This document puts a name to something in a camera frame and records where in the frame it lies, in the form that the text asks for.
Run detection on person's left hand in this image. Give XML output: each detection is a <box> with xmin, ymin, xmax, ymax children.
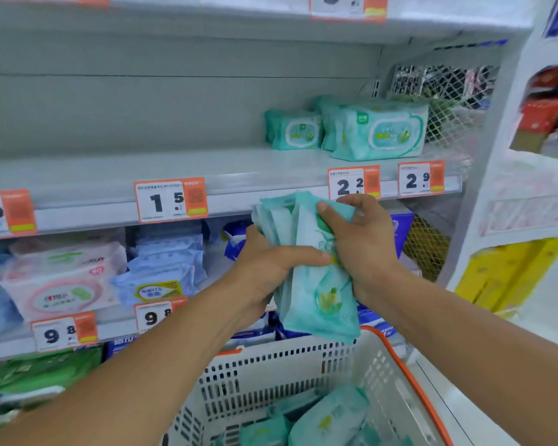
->
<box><xmin>223</xmin><ymin>225</ymin><xmax>333</xmax><ymax>323</ymax></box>

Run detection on person's right hand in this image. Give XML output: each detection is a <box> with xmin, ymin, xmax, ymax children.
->
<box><xmin>316</xmin><ymin>194</ymin><xmax>403</xmax><ymax>305</ymax></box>

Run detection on teal wet wipe packet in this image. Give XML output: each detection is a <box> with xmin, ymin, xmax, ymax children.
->
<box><xmin>238</xmin><ymin>415</ymin><xmax>293</xmax><ymax>446</ymax></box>
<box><xmin>251</xmin><ymin>203</ymin><xmax>267</xmax><ymax>239</ymax></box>
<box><xmin>288</xmin><ymin>384</ymin><xmax>371</xmax><ymax>446</ymax></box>
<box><xmin>266</xmin><ymin>390</ymin><xmax>327</xmax><ymax>421</ymax></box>
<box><xmin>357</xmin><ymin>422</ymin><xmax>415</xmax><ymax>446</ymax></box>
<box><xmin>259</xmin><ymin>191</ymin><xmax>317</xmax><ymax>249</ymax></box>
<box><xmin>279</xmin><ymin>199</ymin><xmax>361</xmax><ymax>345</ymax></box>

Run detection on person's right forearm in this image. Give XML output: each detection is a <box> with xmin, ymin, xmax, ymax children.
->
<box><xmin>359</xmin><ymin>267</ymin><xmax>558</xmax><ymax>446</ymax></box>

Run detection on person's left forearm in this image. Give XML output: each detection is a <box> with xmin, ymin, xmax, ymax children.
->
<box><xmin>0</xmin><ymin>274</ymin><xmax>267</xmax><ymax>446</ymax></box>

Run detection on purple blue box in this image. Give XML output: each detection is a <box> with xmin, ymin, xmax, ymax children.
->
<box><xmin>385</xmin><ymin>201</ymin><xmax>415</xmax><ymax>259</ymax></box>

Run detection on blue and white packet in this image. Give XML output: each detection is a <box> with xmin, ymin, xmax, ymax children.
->
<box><xmin>221</xmin><ymin>220</ymin><xmax>255</xmax><ymax>261</ymax></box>

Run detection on dark blue package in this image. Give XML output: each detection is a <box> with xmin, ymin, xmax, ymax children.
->
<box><xmin>104</xmin><ymin>335</ymin><xmax>137</xmax><ymax>359</ymax></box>
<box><xmin>357</xmin><ymin>304</ymin><xmax>397</xmax><ymax>339</ymax></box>
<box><xmin>230</xmin><ymin>311</ymin><xmax>282</xmax><ymax>346</ymax></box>

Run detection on small teal wipes pack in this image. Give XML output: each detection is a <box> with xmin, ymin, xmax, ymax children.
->
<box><xmin>264</xmin><ymin>109</ymin><xmax>324</xmax><ymax>151</ymax></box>

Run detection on large teal wipes pack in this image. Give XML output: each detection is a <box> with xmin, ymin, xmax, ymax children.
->
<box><xmin>315</xmin><ymin>95</ymin><xmax>354</xmax><ymax>152</ymax></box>
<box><xmin>331</xmin><ymin>102</ymin><xmax>430</xmax><ymax>162</ymax></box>

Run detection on white basket with orange rim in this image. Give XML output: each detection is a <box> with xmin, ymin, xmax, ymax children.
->
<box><xmin>160</xmin><ymin>325</ymin><xmax>454</xmax><ymax>446</ymax></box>

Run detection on light blue wipes pack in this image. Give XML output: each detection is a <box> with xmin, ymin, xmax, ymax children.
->
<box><xmin>127</xmin><ymin>233</ymin><xmax>208</xmax><ymax>286</ymax></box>
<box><xmin>111</xmin><ymin>264</ymin><xmax>197</xmax><ymax>308</ymax></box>

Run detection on yellow packages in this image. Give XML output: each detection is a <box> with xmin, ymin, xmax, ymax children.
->
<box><xmin>453</xmin><ymin>237</ymin><xmax>558</xmax><ymax>317</ymax></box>

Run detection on pink and white packages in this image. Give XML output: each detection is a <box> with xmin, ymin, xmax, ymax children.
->
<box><xmin>480</xmin><ymin>150</ymin><xmax>558</xmax><ymax>236</ymax></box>

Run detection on white metal shelving unit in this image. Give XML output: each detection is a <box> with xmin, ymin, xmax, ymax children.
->
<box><xmin>0</xmin><ymin>0</ymin><xmax>535</xmax><ymax>367</ymax></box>

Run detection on red packages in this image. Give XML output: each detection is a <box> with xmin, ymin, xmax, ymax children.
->
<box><xmin>511</xmin><ymin>64</ymin><xmax>558</xmax><ymax>155</ymax></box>

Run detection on pink and white wipes pack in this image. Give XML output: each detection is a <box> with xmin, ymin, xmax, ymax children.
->
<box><xmin>0</xmin><ymin>240</ymin><xmax>128</xmax><ymax>322</ymax></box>

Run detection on green packets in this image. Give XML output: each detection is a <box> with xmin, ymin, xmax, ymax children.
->
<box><xmin>0</xmin><ymin>345</ymin><xmax>104</xmax><ymax>425</ymax></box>

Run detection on yellow wire mesh divider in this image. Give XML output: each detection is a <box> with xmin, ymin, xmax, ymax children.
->
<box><xmin>402</xmin><ymin>213</ymin><xmax>452</xmax><ymax>282</ymax></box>

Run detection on white wire mesh divider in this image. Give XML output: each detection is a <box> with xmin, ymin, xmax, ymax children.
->
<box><xmin>385</xmin><ymin>64</ymin><xmax>499</xmax><ymax>151</ymax></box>

